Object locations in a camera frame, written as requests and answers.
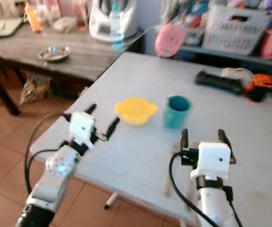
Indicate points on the yellow plastic bowl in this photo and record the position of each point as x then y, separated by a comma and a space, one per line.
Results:
136, 111

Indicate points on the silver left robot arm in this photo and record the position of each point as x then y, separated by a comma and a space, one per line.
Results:
51, 187

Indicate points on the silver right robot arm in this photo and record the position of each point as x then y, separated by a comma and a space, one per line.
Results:
214, 208

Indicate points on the teal cup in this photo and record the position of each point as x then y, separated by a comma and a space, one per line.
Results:
176, 113

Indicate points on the grey folding table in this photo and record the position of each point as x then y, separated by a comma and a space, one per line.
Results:
140, 156

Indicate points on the long black tool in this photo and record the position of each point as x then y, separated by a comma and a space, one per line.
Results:
218, 82

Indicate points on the patterned bag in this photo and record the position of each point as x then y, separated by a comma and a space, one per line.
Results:
35, 89

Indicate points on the orange and black tool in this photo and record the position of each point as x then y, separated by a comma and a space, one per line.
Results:
259, 86

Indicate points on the clear plastic bag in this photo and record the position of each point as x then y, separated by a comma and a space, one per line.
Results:
237, 73

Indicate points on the clear teal water bottle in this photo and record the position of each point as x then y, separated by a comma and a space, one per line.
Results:
116, 27

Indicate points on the clear lidded food container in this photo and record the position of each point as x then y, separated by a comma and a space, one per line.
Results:
65, 24

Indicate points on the white food processor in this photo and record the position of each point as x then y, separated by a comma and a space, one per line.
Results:
100, 21

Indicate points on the dark wooden table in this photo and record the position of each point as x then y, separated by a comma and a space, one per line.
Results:
13, 49

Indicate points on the pink round case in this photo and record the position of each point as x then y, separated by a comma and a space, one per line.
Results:
170, 40

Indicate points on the grey plastic basket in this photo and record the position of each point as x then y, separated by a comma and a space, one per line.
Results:
237, 32

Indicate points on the orange bottle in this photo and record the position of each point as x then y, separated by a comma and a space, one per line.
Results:
33, 20

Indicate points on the green flat tray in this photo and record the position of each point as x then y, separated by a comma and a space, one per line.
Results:
4, 27

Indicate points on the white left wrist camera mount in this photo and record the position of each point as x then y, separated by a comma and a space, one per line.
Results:
82, 126

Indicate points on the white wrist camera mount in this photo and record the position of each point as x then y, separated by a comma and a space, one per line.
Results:
211, 160
82, 126

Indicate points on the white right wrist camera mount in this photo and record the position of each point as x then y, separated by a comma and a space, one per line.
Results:
211, 160

